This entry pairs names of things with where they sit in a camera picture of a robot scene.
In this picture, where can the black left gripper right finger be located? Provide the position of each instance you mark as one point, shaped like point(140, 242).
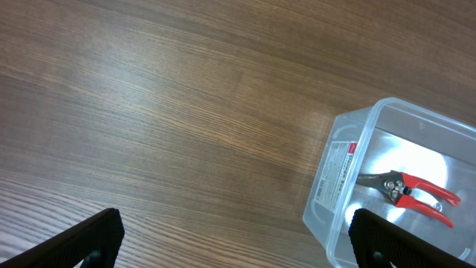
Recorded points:
point(379, 243)

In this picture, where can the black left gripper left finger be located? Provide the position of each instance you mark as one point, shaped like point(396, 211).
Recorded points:
point(95, 242)

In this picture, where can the red handled cutters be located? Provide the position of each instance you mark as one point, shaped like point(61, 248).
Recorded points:
point(398, 187)

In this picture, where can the clear plastic storage container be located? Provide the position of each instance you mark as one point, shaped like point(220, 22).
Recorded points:
point(394, 135)

